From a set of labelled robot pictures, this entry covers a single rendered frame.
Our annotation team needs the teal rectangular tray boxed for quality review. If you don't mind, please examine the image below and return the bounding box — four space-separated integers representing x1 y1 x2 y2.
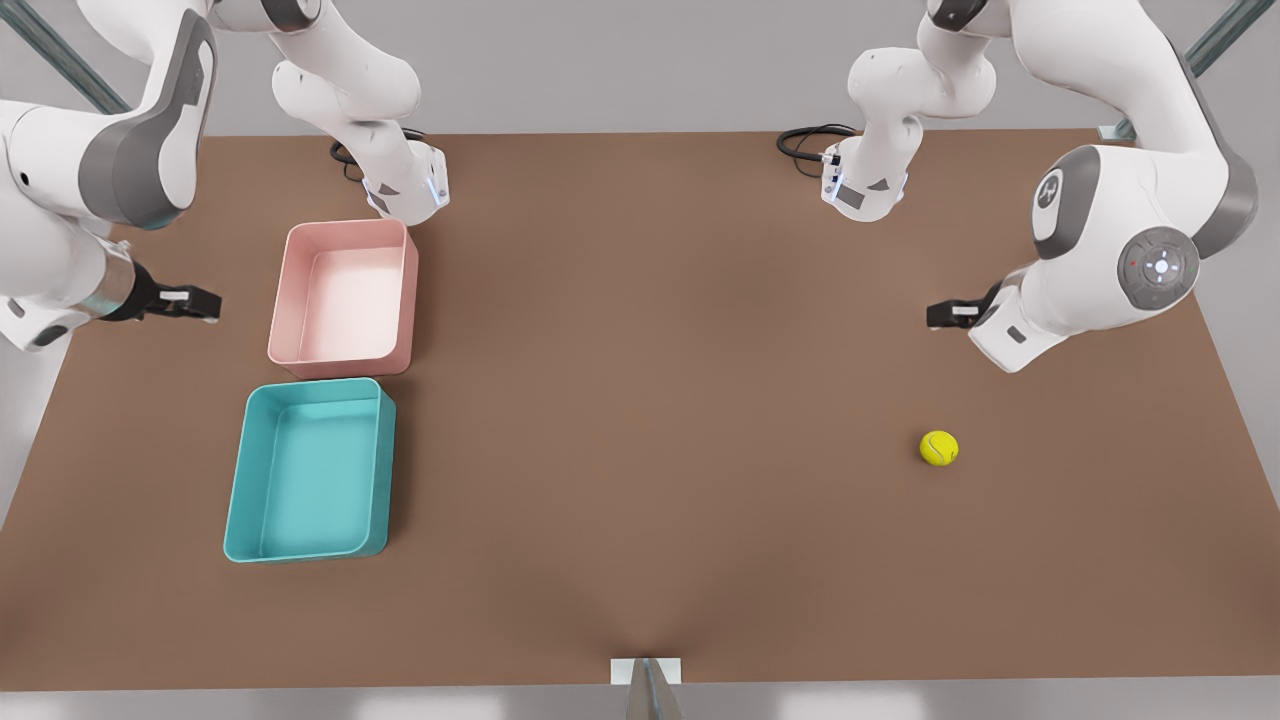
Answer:
223 377 397 564

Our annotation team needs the black cable loop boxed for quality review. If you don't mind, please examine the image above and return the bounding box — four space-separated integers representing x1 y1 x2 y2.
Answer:
776 124 861 181
329 128 429 183

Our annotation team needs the pink rectangular tray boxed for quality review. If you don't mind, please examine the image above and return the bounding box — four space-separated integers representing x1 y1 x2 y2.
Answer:
267 218 420 380

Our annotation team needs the silver frame post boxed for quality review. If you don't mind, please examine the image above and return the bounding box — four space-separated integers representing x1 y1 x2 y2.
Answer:
611 657 684 720
0 0 133 115
1097 0 1276 142

